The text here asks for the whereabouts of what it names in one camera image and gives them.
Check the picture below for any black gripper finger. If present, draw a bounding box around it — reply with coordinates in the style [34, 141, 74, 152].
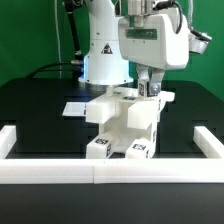
[149, 67, 165, 96]
[136, 64, 149, 80]

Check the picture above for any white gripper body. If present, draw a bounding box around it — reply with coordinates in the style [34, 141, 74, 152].
[118, 14, 189, 70]

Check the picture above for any white tagged cube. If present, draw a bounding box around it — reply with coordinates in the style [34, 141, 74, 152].
[138, 79, 149, 98]

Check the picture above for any white chair backrest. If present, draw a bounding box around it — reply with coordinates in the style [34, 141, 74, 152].
[86, 87, 175, 130]

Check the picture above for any white chair seat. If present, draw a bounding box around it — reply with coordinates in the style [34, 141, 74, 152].
[99, 117, 157, 155]

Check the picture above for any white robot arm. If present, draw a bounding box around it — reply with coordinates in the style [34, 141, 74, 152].
[79, 0, 189, 97]

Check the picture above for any white base tag plate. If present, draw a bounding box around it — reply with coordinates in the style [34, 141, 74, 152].
[62, 102, 86, 117]

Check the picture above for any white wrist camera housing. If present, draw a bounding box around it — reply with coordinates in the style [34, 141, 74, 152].
[189, 29, 212, 54]

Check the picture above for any black cable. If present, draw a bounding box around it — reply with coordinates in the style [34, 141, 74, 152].
[26, 0, 84, 80]

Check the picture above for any white U-shaped frame wall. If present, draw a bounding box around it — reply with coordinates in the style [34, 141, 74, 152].
[0, 125, 224, 184]

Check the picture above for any white cable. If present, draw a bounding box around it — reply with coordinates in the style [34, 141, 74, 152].
[53, 0, 63, 79]

